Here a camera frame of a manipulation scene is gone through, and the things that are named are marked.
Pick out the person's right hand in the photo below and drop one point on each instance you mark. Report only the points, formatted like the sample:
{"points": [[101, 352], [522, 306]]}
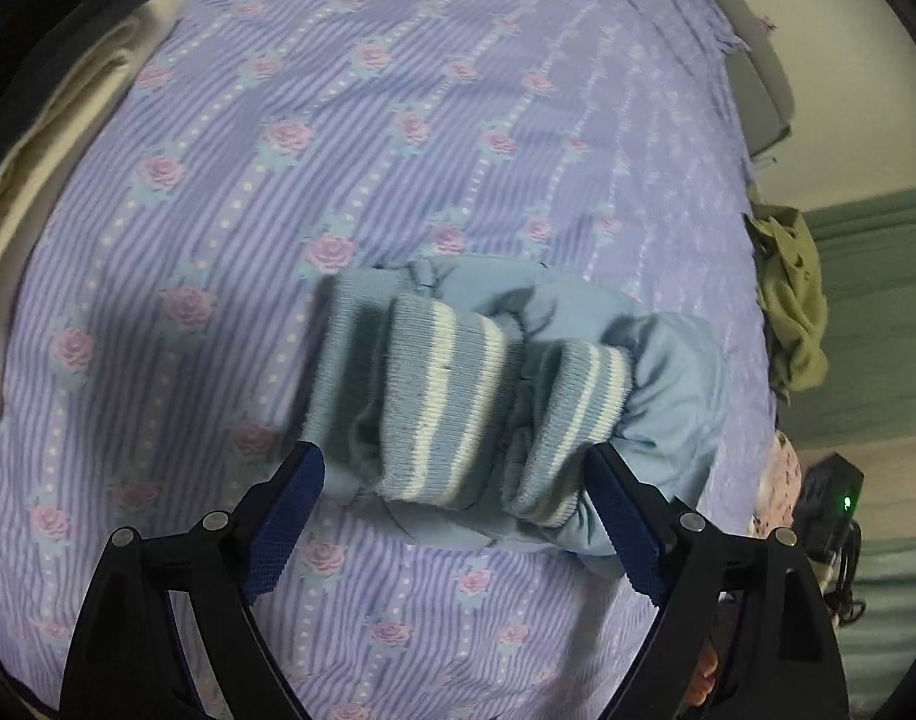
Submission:
{"points": [[702, 682]]}

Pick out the purple floral bed cover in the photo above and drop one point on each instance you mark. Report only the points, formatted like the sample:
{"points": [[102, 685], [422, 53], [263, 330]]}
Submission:
{"points": [[160, 344]]}

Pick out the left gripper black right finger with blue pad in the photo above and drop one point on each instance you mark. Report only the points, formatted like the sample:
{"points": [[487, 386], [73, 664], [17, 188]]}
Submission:
{"points": [[756, 600]]}

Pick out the grey upholstered headboard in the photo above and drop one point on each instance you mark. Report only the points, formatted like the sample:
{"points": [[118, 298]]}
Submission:
{"points": [[760, 86]]}

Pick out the green curtain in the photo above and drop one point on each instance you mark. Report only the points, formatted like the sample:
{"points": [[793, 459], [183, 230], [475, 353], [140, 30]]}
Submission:
{"points": [[868, 257]]}

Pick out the pink patterned garment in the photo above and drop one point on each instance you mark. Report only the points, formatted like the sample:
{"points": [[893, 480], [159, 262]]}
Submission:
{"points": [[779, 488]]}

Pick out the olive green jacket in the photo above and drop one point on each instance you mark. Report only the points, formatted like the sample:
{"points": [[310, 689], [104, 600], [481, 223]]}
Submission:
{"points": [[791, 298]]}

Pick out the light blue padded pants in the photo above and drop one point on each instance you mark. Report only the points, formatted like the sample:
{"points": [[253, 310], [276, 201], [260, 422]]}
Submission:
{"points": [[454, 398]]}

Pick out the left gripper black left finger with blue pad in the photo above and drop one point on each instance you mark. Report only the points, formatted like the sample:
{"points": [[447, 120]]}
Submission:
{"points": [[126, 659]]}

